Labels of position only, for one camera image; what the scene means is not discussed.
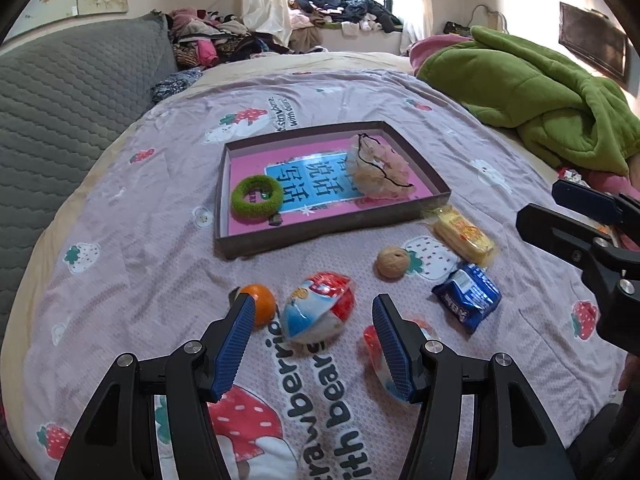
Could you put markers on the yellow snack packet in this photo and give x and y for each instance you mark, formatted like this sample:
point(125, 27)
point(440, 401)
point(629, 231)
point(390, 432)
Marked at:
point(462, 237)

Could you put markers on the green fleece blanket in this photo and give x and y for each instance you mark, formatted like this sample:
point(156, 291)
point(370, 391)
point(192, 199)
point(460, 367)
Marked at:
point(525, 90)

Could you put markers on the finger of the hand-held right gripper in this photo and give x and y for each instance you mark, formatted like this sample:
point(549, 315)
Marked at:
point(585, 202)
point(550, 232)

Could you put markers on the printed strawberry blanket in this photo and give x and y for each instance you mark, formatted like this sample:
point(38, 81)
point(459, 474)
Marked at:
point(150, 240)

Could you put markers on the green fuzzy hair scrunchie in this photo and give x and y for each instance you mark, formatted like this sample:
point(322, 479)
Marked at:
point(241, 206)

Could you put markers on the walnut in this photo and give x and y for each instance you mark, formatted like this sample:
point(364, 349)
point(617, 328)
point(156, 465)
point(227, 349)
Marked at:
point(393, 262)

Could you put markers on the white curtain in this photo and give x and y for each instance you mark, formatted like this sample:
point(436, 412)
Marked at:
point(417, 0)
point(262, 0)

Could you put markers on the grey quilted pillow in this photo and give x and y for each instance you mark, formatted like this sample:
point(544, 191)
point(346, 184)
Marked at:
point(65, 110)

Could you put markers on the person's dark clothing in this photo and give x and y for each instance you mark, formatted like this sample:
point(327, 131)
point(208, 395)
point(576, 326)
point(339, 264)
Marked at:
point(610, 445)

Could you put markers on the dark floral cloth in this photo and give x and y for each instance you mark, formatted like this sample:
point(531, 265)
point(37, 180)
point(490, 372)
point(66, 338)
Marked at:
point(175, 85)

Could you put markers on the clothes heap on windowsill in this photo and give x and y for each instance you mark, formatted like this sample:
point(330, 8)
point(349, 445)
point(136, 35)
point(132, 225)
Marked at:
point(350, 10)

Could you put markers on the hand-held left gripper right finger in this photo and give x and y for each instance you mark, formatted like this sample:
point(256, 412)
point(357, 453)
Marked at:
point(392, 350)

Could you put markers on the large red blue egg packet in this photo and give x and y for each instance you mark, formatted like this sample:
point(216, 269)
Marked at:
point(317, 310)

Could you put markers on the pink pillow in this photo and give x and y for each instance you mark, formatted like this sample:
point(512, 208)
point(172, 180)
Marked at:
point(430, 50)

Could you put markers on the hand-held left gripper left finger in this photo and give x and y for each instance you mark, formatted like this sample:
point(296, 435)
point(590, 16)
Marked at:
point(235, 340)

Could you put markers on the red silver candy wrappers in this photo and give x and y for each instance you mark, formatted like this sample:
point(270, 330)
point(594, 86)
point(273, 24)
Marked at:
point(570, 175)

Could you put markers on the person's right hand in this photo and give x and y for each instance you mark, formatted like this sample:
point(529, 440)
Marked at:
point(628, 375)

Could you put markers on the blue snack packet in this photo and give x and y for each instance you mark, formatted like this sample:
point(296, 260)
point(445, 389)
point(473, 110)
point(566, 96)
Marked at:
point(467, 297)

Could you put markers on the small red blue egg packet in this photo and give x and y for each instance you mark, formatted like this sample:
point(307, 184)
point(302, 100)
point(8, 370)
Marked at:
point(372, 349)

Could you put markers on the orange with leaf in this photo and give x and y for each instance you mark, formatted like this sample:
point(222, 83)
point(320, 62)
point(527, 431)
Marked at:
point(263, 302)

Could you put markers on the shallow grey box pink inside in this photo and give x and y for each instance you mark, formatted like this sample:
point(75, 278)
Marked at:
point(320, 230)

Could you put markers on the dark framed wall board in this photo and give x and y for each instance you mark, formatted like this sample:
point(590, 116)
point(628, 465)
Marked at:
point(592, 42)

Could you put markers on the pile of clothes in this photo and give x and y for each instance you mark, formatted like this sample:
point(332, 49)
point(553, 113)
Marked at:
point(220, 40)

